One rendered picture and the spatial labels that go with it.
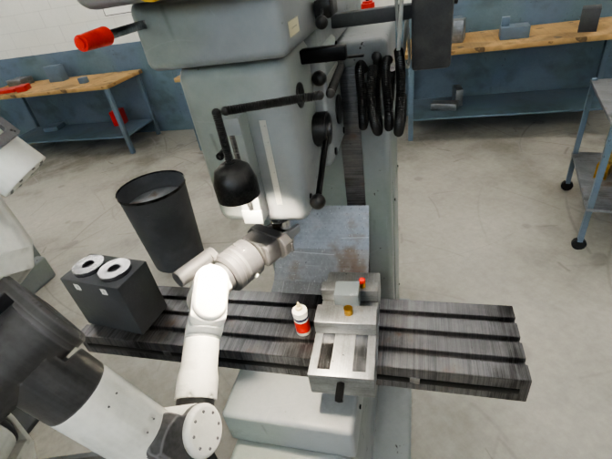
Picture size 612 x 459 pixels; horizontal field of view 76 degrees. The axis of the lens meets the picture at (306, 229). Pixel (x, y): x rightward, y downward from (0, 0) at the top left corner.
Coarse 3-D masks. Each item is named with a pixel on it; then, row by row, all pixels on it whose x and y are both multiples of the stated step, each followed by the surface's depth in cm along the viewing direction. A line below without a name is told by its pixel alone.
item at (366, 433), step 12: (372, 408) 148; (372, 420) 148; (360, 432) 111; (372, 432) 149; (240, 444) 105; (252, 444) 104; (264, 444) 104; (360, 444) 112; (372, 444) 150; (240, 456) 102; (252, 456) 102; (264, 456) 101; (276, 456) 101; (288, 456) 101; (300, 456) 100; (312, 456) 100; (324, 456) 99; (336, 456) 99; (360, 456) 112
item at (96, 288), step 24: (96, 264) 113; (120, 264) 112; (144, 264) 113; (72, 288) 113; (96, 288) 108; (120, 288) 106; (144, 288) 114; (96, 312) 117; (120, 312) 112; (144, 312) 115
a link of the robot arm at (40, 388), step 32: (0, 320) 45; (0, 352) 43; (32, 352) 45; (64, 352) 48; (0, 384) 43; (32, 384) 45; (64, 384) 47; (96, 384) 50; (0, 416) 44; (64, 416) 48
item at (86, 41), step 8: (128, 24) 56; (136, 24) 57; (144, 24) 59; (88, 32) 49; (96, 32) 50; (104, 32) 51; (112, 32) 53; (120, 32) 54; (128, 32) 56; (80, 40) 48; (88, 40) 48; (96, 40) 49; (104, 40) 51; (112, 40) 52; (80, 48) 49; (88, 48) 49; (96, 48) 50
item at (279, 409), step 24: (240, 384) 106; (264, 384) 105; (288, 384) 104; (240, 408) 100; (264, 408) 99; (288, 408) 98; (312, 408) 98; (336, 408) 97; (360, 408) 101; (240, 432) 103; (264, 432) 100; (288, 432) 97; (312, 432) 94; (336, 432) 92
